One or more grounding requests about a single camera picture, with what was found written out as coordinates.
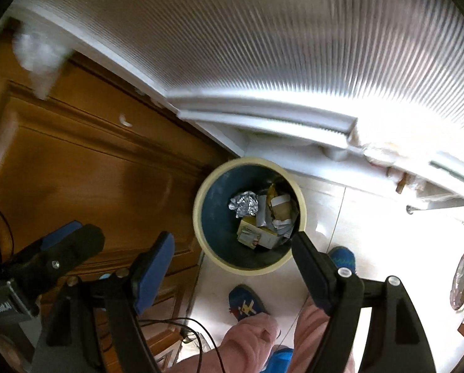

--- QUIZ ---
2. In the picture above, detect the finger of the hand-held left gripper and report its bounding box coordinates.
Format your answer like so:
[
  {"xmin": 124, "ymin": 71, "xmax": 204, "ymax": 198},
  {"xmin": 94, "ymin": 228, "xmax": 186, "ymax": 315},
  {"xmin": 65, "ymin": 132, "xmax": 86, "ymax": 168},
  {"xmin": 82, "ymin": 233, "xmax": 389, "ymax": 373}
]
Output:
[
  {"xmin": 22, "ymin": 223, "xmax": 107, "ymax": 296},
  {"xmin": 0, "ymin": 221, "xmax": 83, "ymax": 276}
]

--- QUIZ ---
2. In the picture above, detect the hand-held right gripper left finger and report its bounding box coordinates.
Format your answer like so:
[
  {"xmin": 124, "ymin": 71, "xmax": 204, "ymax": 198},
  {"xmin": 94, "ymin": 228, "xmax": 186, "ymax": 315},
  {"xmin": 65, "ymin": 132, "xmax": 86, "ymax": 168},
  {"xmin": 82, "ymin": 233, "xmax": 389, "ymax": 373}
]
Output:
[{"xmin": 32, "ymin": 232, "xmax": 175, "ymax": 373}]

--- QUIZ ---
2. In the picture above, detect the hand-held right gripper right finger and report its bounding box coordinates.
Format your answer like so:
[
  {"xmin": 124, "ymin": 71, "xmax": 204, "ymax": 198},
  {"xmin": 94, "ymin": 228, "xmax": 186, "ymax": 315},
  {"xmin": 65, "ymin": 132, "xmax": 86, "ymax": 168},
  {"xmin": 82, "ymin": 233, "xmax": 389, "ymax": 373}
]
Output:
[{"xmin": 291, "ymin": 231, "xmax": 437, "ymax": 373}]

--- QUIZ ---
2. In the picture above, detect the torn white paper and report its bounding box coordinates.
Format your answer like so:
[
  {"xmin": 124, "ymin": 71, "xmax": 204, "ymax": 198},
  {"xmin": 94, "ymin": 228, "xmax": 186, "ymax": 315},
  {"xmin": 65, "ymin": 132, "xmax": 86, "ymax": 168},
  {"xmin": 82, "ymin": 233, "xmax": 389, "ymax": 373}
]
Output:
[{"xmin": 273, "ymin": 219, "xmax": 295, "ymax": 238}]

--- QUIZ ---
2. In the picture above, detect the yellow cardboard box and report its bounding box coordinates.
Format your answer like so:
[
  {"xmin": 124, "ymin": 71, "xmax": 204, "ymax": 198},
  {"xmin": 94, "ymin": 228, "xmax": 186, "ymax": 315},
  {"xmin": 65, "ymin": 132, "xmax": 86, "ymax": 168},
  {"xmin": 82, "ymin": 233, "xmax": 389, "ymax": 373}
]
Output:
[{"xmin": 236, "ymin": 218, "xmax": 283, "ymax": 250}]

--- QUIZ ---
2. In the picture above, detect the brown cardboard packaging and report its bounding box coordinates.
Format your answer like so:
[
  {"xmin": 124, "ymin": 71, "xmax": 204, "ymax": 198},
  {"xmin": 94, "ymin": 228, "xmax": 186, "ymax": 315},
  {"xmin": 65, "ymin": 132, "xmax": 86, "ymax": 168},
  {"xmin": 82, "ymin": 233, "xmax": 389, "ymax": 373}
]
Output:
[{"xmin": 266, "ymin": 182, "xmax": 299, "ymax": 224}]

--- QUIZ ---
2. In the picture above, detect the cream rimmed dark trash can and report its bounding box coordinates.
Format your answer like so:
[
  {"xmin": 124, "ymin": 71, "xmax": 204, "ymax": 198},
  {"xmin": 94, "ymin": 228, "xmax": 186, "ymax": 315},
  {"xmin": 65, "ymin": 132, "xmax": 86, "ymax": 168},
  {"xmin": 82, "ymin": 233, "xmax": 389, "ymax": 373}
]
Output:
[{"xmin": 193, "ymin": 157, "xmax": 307, "ymax": 276}]

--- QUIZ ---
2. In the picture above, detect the foil ball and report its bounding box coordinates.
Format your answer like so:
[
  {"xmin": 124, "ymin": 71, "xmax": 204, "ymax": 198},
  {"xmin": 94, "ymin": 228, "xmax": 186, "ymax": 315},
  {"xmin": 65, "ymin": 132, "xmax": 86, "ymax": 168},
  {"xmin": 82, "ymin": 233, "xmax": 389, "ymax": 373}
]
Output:
[{"xmin": 228, "ymin": 190, "xmax": 261, "ymax": 219}]

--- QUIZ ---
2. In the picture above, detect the blue patterned right shoe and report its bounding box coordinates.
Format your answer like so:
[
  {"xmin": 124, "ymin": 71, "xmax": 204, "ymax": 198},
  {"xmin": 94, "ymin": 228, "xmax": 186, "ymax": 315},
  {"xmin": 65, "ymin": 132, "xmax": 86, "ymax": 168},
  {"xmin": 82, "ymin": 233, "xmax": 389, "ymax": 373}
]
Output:
[{"xmin": 327, "ymin": 246, "xmax": 357, "ymax": 276}]

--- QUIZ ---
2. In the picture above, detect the blue patterned shoe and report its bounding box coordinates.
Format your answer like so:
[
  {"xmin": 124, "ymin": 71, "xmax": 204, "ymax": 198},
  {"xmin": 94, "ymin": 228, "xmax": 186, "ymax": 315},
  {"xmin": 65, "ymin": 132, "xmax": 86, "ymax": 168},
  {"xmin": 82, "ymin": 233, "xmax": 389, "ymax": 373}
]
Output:
[
  {"xmin": 228, "ymin": 284, "xmax": 270, "ymax": 322},
  {"xmin": 327, "ymin": 246, "xmax": 357, "ymax": 276}
]

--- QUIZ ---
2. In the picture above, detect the person's right leg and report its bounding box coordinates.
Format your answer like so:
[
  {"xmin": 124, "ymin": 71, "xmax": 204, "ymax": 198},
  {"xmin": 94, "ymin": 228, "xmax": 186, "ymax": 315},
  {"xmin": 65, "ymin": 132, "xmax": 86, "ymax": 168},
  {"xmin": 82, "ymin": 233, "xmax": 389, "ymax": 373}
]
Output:
[{"xmin": 282, "ymin": 303, "xmax": 334, "ymax": 373}]

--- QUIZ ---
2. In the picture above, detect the person's leg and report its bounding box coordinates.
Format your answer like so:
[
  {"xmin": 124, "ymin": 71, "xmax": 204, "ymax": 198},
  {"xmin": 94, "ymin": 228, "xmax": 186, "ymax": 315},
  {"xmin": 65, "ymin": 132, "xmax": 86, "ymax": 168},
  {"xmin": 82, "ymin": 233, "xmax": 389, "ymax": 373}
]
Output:
[
  {"xmin": 178, "ymin": 313, "xmax": 281, "ymax": 373},
  {"xmin": 282, "ymin": 303, "xmax": 334, "ymax": 373}
]

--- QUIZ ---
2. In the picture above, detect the wooden cabinet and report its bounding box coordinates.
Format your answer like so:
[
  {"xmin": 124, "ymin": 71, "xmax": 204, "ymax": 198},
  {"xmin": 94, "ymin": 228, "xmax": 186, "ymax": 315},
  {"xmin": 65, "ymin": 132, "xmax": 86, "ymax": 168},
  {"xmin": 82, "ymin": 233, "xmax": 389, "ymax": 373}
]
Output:
[{"xmin": 0, "ymin": 35, "xmax": 233, "ymax": 373}]

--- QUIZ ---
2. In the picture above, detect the blue patterned left shoe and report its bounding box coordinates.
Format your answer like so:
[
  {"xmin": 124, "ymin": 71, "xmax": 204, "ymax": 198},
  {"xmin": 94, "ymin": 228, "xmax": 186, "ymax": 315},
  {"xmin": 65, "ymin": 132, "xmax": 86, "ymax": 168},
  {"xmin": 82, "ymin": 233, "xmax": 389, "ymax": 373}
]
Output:
[{"xmin": 228, "ymin": 284, "xmax": 270, "ymax": 322}]

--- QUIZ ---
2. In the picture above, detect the bright blue plastic object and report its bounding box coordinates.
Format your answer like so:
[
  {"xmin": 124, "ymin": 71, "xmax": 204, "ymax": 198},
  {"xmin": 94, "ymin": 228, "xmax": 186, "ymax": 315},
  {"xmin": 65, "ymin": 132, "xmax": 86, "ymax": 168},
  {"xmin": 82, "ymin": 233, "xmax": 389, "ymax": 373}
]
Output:
[{"xmin": 269, "ymin": 348, "xmax": 295, "ymax": 373}]

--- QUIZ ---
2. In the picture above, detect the person's left leg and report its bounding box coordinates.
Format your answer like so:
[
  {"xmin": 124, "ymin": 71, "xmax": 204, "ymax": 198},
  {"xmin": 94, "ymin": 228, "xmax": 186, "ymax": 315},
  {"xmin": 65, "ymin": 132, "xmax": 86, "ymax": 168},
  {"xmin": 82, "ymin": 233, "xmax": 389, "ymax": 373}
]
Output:
[{"xmin": 178, "ymin": 313, "xmax": 281, "ymax": 373}]

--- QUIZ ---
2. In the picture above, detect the white framed ribbed glass door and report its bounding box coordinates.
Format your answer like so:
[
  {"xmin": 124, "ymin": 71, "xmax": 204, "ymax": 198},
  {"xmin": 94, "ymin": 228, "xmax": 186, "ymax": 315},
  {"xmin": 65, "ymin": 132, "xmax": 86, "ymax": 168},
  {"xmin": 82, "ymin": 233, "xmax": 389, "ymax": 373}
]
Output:
[{"xmin": 7, "ymin": 0, "xmax": 464, "ymax": 210}]

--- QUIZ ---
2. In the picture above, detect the thin black cable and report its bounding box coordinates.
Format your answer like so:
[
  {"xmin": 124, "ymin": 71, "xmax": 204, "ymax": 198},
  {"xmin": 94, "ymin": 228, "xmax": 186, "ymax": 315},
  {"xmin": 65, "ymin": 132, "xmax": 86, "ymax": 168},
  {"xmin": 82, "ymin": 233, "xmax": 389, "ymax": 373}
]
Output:
[{"xmin": 0, "ymin": 208, "xmax": 13, "ymax": 250}]

